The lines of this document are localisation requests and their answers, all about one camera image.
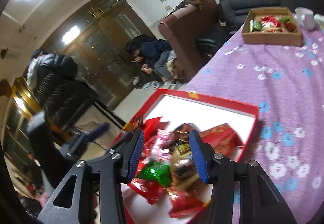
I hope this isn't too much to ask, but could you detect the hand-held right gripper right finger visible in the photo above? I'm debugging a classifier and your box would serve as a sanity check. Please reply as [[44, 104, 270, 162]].
[[189, 130, 298, 224]]

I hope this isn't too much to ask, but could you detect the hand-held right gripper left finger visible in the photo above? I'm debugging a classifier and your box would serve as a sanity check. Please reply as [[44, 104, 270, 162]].
[[37, 129, 145, 224]]

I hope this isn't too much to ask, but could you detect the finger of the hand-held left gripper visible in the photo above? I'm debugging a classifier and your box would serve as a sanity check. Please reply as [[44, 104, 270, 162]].
[[85, 123, 110, 142]]

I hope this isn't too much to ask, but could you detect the gold seaweed snack packet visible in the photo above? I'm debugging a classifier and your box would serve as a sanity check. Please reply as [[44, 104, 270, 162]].
[[169, 143, 200, 189]]

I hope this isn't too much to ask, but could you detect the large red snack packet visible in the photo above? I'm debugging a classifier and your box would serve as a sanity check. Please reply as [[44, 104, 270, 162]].
[[200, 124, 245, 157], [142, 117, 162, 143]]

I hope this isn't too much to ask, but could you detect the pink white triangular packet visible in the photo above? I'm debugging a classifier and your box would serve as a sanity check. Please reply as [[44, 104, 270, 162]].
[[156, 129, 178, 156]]

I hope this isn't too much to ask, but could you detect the red packet yellow text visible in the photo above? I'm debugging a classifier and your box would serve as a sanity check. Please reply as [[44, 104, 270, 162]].
[[128, 178, 169, 205]]

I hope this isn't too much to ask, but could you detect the red gift box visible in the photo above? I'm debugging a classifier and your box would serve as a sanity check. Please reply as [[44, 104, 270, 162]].
[[111, 89, 259, 224]]

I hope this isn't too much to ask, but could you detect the green candy packet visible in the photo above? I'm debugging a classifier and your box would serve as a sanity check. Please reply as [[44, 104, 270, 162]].
[[137, 161, 173, 188]]

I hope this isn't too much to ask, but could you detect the brown snack packet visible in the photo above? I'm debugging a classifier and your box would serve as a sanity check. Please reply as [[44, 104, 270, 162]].
[[172, 123, 196, 147]]

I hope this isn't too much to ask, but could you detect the dark red flower packet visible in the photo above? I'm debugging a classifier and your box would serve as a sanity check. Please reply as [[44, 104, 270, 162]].
[[168, 187, 207, 219]]

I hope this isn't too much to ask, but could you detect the wooden glass door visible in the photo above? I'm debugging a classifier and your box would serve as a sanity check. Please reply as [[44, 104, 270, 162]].
[[40, 0, 155, 110]]

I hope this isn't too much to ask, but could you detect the brown armchair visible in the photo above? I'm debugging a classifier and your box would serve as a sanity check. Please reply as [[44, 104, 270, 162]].
[[158, 0, 221, 83]]

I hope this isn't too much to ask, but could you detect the cardboard box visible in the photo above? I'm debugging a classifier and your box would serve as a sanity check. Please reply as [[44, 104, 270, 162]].
[[241, 7, 304, 47]]

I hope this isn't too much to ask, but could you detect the pile of assorted sweets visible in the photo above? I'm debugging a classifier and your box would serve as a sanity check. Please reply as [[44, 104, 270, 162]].
[[249, 14, 298, 33]]

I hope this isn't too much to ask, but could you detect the brown jacket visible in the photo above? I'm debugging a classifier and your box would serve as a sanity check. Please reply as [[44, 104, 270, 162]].
[[172, 0, 206, 10]]

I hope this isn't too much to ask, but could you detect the white mug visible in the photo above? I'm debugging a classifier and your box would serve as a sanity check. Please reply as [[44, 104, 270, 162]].
[[295, 7, 316, 30]]

